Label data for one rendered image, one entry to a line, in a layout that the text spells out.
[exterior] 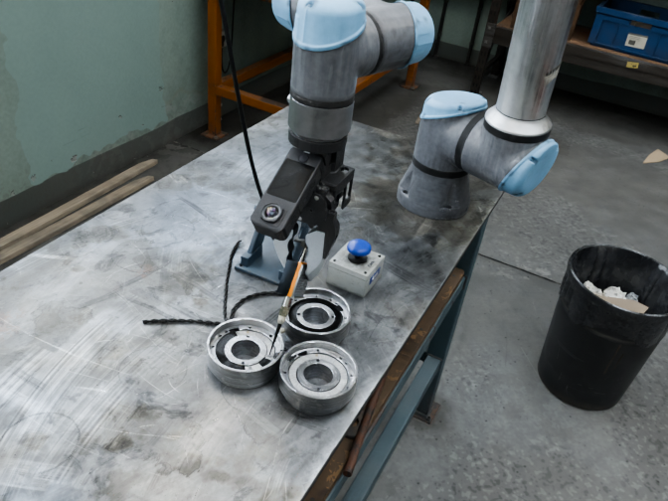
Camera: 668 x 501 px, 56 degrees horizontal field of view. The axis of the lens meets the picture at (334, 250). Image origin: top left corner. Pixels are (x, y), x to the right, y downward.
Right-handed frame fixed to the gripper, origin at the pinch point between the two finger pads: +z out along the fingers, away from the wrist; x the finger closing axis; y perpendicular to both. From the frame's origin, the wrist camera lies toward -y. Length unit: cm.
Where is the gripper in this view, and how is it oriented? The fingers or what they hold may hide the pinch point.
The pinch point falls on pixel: (297, 270)
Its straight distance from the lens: 85.8
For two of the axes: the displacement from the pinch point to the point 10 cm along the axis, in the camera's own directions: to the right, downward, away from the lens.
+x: -9.0, -3.3, 2.9
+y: 4.2, -4.9, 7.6
